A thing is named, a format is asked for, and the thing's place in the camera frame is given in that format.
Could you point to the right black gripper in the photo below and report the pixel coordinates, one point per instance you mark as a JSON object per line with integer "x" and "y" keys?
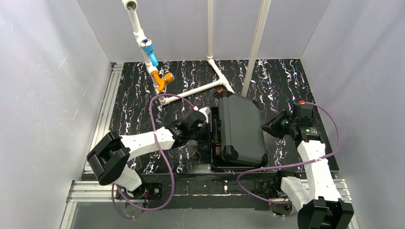
{"x": 281, "y": 125}

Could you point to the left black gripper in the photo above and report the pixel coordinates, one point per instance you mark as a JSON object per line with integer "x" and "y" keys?
{"x": 205, "y": 131}

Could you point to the black poker carrying case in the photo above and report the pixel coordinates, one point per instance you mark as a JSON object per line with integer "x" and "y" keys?
{"x": 236, "y": 141}

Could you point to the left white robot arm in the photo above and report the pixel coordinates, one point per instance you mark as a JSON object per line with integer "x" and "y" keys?
{"x": 108, "y": 158}

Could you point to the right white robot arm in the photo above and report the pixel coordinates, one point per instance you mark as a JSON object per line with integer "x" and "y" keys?
{"x": 321, "y": 205}

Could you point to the orange plastic faucet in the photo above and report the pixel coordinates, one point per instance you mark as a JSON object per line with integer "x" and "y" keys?
{"x": 162, "y": 80}

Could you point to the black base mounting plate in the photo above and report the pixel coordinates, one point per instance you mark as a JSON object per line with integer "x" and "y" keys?
{"x": 214, "y": 190}

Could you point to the blue plastic faucet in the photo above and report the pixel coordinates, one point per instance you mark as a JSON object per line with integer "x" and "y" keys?
{"x": 147, "y": 47}

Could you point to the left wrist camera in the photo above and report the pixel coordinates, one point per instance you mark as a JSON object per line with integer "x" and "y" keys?
{"x": 205, "y": 111}

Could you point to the aluminium frame rail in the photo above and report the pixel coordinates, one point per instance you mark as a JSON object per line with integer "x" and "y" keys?
{"x": 85, "y": 190}

